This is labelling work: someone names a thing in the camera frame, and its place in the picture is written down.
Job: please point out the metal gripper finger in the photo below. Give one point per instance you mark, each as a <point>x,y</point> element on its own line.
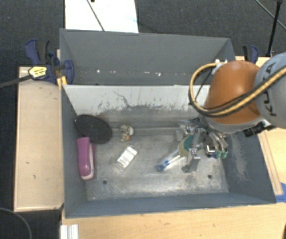
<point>189,129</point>
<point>193,162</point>

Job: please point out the green and yellow round disc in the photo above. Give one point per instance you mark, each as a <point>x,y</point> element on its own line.
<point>184,146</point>

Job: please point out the blue and white toothbrush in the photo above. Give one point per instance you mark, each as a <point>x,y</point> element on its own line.
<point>169,160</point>

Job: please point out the grey metal bin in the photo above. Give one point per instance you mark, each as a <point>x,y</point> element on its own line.
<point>158,183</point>

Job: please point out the small beige skull toy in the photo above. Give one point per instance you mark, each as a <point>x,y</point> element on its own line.
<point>126,132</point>

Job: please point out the black oval brush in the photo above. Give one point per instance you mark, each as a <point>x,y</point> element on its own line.
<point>93,129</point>

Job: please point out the purple and white stapler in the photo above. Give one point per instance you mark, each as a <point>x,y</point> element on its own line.
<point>84,158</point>

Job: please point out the pale wood board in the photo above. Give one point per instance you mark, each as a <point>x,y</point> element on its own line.
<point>38,138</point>

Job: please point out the black cylinder on white bracket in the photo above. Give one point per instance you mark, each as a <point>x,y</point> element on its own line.
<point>253,131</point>

